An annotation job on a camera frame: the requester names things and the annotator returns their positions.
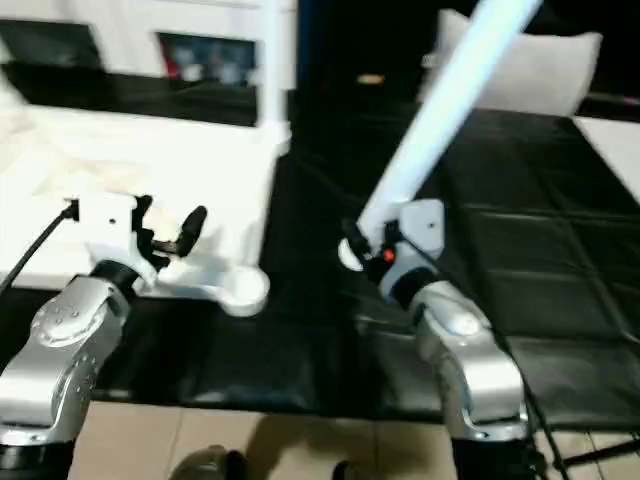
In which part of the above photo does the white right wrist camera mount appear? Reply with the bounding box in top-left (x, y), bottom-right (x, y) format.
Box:
top-left (379, 198), bottom-right (447, 307)

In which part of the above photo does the black work mat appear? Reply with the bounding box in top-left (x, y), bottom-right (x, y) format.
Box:
top-left (0, 62), bottom-right (640, 431)

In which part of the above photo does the black box with gold label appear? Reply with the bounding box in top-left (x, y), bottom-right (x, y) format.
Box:
top-left (297, 0), bottom-right (442, 107)

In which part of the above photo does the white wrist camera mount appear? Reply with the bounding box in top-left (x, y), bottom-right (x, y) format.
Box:
top-left (379, 198), bottom-right (447, 307)
top-left (74, 192), bottom-right (167, 292)

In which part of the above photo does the white flat board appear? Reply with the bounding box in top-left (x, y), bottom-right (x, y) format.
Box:
top-left (573, 115), bottom-right (640, 202)

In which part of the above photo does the white glass-door cabinet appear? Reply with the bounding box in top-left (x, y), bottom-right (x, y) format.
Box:
top-left (0, 0), bottom-right (302, 92)

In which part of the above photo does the dark robot left foot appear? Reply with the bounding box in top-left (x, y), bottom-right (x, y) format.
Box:
top-left (172, 444), bottom-right (250, 480)

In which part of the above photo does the white plastic table top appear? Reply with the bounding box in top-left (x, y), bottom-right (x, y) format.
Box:
top-left (0, 102), bottom-right (293, 320)

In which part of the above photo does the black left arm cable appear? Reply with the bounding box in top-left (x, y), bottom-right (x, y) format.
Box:
top-left (0, 199), bottom-right (82, 297)

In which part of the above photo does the grey cushion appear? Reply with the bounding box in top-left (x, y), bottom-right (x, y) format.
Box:
top-left (422, 8), bottom-right (605, 117)

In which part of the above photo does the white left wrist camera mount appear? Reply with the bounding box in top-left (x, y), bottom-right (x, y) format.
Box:
top-left (74, 192), bottom-right (167, 292)

